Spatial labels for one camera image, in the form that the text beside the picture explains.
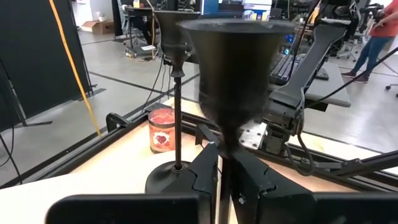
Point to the silver metal mounting plate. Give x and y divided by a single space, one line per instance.
253 137

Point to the person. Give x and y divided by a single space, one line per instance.
371 49

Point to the black candle stick holder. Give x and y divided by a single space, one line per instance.
178 124
236 77

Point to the black computer keyboard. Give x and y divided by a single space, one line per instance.
281 70

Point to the cardboard box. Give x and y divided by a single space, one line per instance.
99 27

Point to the black partition panel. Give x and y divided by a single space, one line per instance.
31 46

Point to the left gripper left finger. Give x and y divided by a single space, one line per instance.
205 174

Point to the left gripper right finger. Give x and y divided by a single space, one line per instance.
248 180

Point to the orange glass candle jar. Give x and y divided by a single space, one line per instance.
161 137

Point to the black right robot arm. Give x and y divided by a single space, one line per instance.
311 62

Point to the black office chair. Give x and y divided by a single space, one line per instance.
362 12

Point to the black table clamp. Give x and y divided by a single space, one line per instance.
113 119

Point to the grey desk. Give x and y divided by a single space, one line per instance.
329 90

